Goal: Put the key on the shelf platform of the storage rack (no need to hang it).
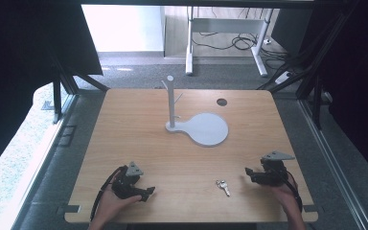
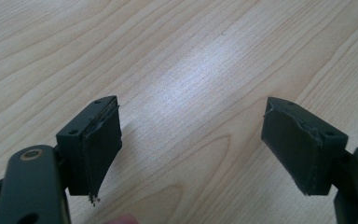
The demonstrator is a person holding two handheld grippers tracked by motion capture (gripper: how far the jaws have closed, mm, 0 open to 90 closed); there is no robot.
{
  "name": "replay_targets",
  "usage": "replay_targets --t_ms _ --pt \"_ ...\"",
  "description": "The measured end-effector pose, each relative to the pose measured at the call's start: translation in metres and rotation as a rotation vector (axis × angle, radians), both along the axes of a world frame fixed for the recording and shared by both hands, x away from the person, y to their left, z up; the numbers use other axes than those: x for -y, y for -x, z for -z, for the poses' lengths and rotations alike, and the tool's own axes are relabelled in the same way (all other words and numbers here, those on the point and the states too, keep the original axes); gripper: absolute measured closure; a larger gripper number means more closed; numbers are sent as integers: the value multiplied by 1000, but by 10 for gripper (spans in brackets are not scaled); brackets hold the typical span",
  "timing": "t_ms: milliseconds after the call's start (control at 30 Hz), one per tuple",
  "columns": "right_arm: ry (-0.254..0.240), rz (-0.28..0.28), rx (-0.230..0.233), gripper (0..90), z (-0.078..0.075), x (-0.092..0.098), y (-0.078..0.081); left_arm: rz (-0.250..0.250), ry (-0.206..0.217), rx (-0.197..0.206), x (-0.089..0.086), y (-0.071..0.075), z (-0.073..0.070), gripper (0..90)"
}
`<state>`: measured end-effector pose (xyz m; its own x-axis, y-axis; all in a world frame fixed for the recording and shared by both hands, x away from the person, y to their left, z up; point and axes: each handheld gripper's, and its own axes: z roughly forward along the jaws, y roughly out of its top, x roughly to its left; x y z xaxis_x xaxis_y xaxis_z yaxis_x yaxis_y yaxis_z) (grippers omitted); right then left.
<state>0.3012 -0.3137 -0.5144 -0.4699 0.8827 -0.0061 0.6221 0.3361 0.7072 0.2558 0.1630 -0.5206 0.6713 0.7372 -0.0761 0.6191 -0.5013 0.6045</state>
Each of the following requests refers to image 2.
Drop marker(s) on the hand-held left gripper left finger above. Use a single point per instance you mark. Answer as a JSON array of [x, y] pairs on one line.
[[99, 146]]

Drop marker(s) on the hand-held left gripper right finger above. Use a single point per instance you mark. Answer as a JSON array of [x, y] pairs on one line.
[[295, 146]]

